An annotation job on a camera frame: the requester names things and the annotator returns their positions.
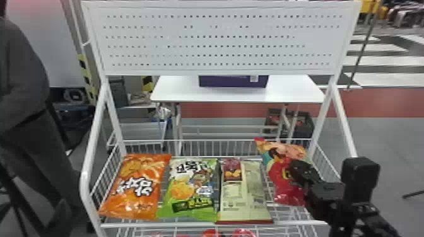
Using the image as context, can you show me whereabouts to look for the person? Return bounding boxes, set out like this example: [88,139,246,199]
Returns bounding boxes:
[0,0,91,237]

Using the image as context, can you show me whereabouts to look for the beige snack packet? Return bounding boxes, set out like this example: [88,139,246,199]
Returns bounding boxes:
[216,157,274,225]

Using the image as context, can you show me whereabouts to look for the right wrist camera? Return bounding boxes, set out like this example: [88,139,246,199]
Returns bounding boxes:
[341,156,381,204]

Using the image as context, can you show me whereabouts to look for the orange snack packet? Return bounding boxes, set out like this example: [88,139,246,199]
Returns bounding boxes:
[98,153,173,221]

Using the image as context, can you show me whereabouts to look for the black crate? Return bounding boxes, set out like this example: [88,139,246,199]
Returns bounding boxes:
[264,108,315,142]

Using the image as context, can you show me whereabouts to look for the white wire rack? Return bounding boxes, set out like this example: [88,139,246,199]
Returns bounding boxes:
[78,0,363,237]

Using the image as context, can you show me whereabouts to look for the red snack packet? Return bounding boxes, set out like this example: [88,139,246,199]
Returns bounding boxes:
[254,137,314,207]

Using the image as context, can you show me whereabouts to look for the purple box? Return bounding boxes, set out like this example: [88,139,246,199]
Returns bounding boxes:
[198,75,270,89]

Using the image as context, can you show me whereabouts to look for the yellow black striped post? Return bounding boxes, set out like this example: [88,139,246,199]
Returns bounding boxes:
[77,54,98,104]

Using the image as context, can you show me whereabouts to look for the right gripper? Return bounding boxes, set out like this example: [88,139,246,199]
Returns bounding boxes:
[288,160,347,222]

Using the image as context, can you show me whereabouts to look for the green snack packet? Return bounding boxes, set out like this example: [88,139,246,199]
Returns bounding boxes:
[156,158,220,223]

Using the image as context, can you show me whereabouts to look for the white side table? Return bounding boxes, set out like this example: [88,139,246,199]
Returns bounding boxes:
[150,74,327,157]

